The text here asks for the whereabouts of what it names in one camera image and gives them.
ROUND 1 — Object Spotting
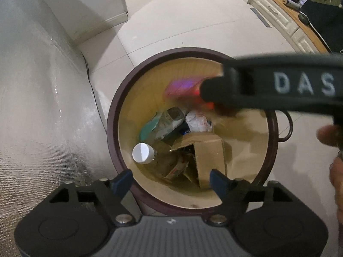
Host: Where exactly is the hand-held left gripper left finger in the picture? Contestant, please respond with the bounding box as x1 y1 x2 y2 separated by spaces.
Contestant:
49 168 143 227

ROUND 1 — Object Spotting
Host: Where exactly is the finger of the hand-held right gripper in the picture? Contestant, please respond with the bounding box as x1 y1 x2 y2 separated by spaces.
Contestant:
200 75 236 110

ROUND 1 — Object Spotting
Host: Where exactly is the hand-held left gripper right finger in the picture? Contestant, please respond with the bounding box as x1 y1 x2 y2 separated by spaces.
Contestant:
202 168 294 227

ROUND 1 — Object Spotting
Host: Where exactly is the brown cardboard piece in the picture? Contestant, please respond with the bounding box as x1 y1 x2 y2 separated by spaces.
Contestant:
169 132 228 190

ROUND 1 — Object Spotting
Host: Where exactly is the purple snack packet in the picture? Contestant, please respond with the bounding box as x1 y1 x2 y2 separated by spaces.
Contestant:
164 77 215 108

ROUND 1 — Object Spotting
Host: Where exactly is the clear plastic bottle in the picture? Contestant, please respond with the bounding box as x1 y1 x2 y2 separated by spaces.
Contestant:
132 142 191 180

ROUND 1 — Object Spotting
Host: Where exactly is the white plastic bag red print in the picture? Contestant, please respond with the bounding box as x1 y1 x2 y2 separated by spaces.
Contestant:
185 109 213 132

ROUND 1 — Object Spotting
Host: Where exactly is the maroon round trash bin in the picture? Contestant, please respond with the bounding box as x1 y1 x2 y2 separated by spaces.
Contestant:
107 47 293 216

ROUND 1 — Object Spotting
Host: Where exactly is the teal plastic packet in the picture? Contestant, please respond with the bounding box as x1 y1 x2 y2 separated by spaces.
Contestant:
139 106 188 141

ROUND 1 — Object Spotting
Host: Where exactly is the person's right hand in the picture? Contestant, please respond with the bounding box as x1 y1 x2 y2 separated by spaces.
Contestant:
316 124 343 196

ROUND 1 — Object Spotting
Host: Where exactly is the wooden-top white desk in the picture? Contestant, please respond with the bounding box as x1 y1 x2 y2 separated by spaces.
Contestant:
248 0 331 54

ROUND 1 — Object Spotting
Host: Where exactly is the black cloth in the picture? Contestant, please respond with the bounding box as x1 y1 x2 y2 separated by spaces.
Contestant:
298 0 343 55

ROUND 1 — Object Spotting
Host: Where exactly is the silver foil sheet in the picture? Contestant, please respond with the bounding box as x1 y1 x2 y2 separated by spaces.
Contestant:
0 0 126 247

